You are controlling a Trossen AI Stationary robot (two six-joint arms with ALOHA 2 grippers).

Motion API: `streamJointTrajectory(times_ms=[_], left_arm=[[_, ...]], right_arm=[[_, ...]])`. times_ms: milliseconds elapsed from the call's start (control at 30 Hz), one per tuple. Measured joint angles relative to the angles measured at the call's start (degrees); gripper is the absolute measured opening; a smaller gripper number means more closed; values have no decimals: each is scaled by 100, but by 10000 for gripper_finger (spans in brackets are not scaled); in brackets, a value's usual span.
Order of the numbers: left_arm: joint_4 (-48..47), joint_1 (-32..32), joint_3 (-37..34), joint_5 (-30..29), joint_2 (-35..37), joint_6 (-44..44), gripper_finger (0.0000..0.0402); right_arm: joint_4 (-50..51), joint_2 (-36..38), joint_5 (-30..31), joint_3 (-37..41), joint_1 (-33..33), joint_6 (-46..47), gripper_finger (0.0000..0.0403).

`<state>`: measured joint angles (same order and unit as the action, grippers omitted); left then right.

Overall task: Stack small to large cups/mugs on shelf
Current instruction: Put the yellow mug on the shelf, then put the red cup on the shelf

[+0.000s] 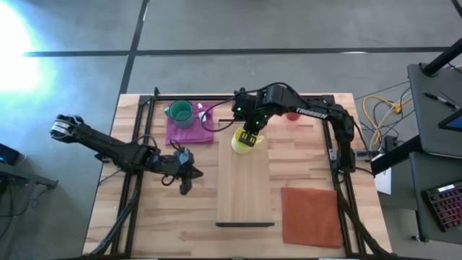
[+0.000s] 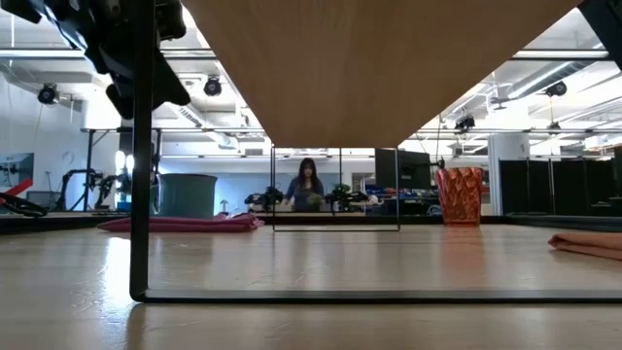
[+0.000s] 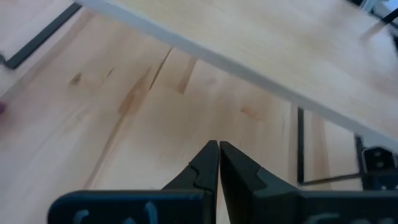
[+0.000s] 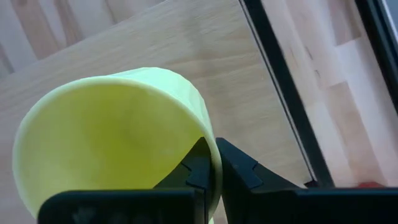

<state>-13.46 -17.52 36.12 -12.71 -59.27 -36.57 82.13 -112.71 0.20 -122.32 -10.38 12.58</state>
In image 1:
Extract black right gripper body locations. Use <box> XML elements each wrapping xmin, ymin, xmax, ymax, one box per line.
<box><xmin>232</xmin><ymin>87</ymin><xmax>270</xmax><ymax>134</ymax></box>

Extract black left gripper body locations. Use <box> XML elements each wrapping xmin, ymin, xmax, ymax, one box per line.
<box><xmin>150</xmin><ymin>147</ymin><xmax>196</xmax><ymax>181</ymax></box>

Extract yellow mug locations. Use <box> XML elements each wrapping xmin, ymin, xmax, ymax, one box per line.
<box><xmin>230</xmin><ymin>126</ymin><xmax>266</xmax><ymax>155</ymax></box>

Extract wooden shelf with black legs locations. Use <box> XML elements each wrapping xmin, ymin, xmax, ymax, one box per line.
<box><xmin>215</xmin><ymin>121</ymin><xmax>276</xmax><ymax>228</ymax></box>

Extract purple folded cloth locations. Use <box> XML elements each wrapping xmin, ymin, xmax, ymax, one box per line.
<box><xmin>165</xmin><ymin>101</ymin><xmax>215</xmax><ymax>147</ymax></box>

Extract green enamel mug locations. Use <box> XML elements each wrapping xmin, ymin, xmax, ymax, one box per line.
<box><xmin>164</xmin><ymin>100</ymin><xmax>195</xmax><ymax>129</ymax></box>

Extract orange folded cloth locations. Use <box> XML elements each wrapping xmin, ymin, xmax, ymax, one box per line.
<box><xmin>281</xmin><ymin>186</ymin><xmax>344</xmax><ymax>250</ymax></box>

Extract white paper sheet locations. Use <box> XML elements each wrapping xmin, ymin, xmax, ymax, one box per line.
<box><xmin>372</xmin><ymin>152</ymin><xmax>393</xmax><ymax>196</ymax></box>

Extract black beam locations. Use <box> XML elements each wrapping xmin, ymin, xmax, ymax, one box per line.
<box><xmin>369</xmin><ymin>134</ymin><xmax>422</xmax><ymax>177</ymax></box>

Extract dark grey stand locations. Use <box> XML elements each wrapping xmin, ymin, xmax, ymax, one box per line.
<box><xmin>0</xmin><ymin>142</ymin><xmax>59</xmax><ymax>220</ymax></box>

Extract grey low table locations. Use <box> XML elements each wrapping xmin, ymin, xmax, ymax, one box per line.
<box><xmin>409</xmin><ymin>150</ymin><xmax>462</xmax><ymax>243</ymax></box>

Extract grey side table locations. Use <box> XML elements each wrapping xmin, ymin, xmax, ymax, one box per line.
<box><xmin>406</xmin><ymin>62</ymin><xmax>462</xmax><ymax>160</ymax></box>

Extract black pen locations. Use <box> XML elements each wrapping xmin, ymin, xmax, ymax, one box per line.
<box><xmin>424</xmin><ymin>91</ymin><xmax>458</xmax><ymax>110</ymax></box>

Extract black pole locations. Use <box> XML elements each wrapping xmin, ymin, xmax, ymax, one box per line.
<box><xmin>421</xmin><ymin>37</ymin><xmax>462</xmax><ymax>77</ymax></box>

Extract black tablet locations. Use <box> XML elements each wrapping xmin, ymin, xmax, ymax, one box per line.
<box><xmin>437</xmin><ymin>109</ymin><xmax>462</xmax><ymax>133</ymax></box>

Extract keyboard with coloured keys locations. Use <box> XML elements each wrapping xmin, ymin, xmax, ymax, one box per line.
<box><xmin>421</xmin><ymin>181</ymin><xmax>462</xmax><ymax>233</ymax></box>

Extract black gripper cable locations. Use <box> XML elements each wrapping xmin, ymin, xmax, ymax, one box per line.
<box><xmin>199</xmin><ymin>86</ymin><xmax>264</xmax><ymax>134</ymax></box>

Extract black aluminium table frame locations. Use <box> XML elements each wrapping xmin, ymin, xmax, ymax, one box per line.
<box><xmin>85</xmin><ymin>87</ymin><xmax>393</xmax><ymax>259</ymax></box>

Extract yellow cable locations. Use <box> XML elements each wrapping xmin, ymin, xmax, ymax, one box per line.
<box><xmin>362</xmin><ymin>95</ymin><xmax>413</xmax><ymax>146</ymax></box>

